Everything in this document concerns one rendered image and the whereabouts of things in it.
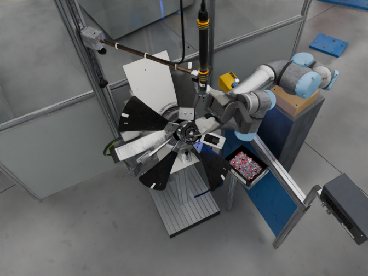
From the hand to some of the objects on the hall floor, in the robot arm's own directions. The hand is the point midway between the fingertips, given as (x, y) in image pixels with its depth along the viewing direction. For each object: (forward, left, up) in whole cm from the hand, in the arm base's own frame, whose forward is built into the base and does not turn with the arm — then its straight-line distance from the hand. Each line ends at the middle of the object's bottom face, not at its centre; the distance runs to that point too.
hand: (201, 116), depth 84 cm
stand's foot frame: (-13, -56, -178) cm, 187 cm away
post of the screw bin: (-33, -17, -180) cm, 184 cm away
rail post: (-36, +29, -182) cm, 187 cm away
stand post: (-10, -47, -178) cm, 184 cm away
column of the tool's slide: (0, -102, -176) cm, 204 cm away
